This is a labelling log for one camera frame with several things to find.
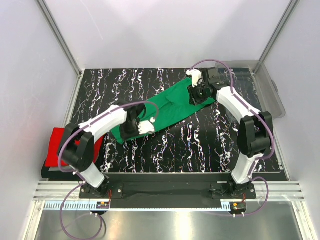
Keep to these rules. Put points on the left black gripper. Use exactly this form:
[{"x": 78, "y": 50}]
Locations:
[{"x": 128, "y": 136}]

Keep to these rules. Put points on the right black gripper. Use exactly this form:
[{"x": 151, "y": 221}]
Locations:
[{"x": 193, "y": 99}]

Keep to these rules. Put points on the green t shirt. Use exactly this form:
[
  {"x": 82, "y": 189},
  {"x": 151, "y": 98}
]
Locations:
[{"x": 174, "y": 107}]

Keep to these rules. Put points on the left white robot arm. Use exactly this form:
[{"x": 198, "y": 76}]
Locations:
[{"x": 76, "y": 149}]

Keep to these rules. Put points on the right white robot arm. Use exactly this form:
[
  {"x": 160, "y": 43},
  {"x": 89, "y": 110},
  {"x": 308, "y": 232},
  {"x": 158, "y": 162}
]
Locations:
[{"x": 255, "y": 138}]

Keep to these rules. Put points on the clear plastic bin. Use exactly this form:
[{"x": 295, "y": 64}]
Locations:
[{"x": 252, "y": 81}]

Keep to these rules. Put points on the black marbled table mat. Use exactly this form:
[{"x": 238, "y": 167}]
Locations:
[{"x": 203, "y": 143}]

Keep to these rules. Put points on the left orange connector box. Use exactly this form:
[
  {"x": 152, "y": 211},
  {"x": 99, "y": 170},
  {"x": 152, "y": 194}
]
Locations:
[{"x": 103, "y": 205}]

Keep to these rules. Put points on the orange connector box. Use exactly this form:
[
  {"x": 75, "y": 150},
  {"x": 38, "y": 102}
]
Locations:
[
  {"x": 239, "y": 206},
  {"x": 103, "y": 205}
]

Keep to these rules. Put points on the red folded t shirt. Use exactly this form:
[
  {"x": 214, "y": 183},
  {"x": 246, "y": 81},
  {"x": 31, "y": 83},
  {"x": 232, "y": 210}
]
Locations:
[{"x": 55, "y": 139}]

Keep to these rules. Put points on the grey folded t shirt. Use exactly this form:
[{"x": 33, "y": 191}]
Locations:
[{"x": 54, "y": 169}]

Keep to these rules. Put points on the black folded t shirt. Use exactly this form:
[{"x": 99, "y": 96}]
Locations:
[{"x": 57, "y": 175}]

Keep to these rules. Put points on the right orange connector box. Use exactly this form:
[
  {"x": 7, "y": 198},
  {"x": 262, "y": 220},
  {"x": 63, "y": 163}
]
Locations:
[{"x": 239, "y": 206}]

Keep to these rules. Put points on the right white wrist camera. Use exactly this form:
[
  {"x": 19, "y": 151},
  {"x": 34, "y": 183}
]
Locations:
[{"x": 196, "y": 76}]

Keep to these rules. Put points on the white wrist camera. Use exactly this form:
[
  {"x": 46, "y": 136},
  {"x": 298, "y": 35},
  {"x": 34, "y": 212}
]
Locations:
[
  {"x": 145, "y": 127},
  {"x": 196, "y": 76}
]

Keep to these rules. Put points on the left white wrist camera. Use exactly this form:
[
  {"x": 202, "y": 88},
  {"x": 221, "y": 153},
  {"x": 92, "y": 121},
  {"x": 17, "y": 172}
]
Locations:
[{"x": 145, "y": 127}]

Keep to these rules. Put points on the aluminium frame rail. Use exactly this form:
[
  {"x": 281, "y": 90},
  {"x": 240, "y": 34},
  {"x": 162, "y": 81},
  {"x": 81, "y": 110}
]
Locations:
[{"x": 275, "y": 190}]

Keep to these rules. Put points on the right aluminium frame post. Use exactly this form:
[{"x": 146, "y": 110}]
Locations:
[{"x": 290, "y": 9}]

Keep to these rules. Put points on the aluminium frame post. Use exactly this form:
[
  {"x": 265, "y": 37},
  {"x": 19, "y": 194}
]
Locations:
[
  {"x": 290, "y": 9},
  {"x": 44, "y": 8}
]

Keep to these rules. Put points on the left aluminium frame post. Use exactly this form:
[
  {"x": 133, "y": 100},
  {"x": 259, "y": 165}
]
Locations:
[{"x": 44, "y": 8}]

